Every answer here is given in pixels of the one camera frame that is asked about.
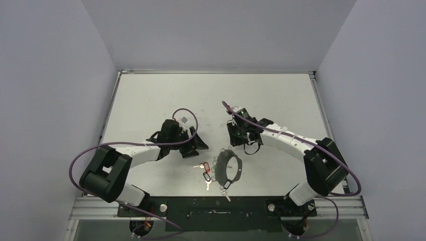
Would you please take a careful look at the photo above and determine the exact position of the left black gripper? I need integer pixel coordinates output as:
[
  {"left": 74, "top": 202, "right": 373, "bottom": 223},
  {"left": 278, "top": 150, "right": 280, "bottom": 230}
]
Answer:
[{"left": 169, "top": 127, "right": 208, "bottom": 158}]

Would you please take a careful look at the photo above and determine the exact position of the red tagged key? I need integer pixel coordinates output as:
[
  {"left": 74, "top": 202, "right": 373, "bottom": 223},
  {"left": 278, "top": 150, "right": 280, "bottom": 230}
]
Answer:
[{"left": 194, "top": 162, "right": 211, "bottom": 173}]

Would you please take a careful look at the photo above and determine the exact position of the metal key holder ring plate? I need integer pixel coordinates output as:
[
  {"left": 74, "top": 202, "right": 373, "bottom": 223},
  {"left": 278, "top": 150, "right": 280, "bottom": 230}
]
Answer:
[{"left": 214, "top": 148, "right": 243, "bottom": 186}]

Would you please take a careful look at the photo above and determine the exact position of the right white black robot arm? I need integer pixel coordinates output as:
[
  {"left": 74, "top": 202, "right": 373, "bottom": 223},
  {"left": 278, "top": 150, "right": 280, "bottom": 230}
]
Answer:
[{"left": 227, "top": 106, "right": 348, "bottom": 215}]

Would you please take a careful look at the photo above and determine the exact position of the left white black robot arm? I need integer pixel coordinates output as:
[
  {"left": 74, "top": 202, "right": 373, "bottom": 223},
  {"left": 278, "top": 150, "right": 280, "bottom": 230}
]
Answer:
[{"left": 79, "top": 119, "right": 209, "bottom": 216}]

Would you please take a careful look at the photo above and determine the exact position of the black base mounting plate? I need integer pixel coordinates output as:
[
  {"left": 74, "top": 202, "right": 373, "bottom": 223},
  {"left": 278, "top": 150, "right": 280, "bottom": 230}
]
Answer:
[{"left": 117, "top": 196, "right": 317, "bottom": 232}]

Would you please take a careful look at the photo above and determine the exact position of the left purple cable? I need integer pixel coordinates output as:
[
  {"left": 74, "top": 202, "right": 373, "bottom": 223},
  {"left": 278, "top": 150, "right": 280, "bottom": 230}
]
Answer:
[{"left": 68, "top": 108, "right": 199, "bottom": 240}]

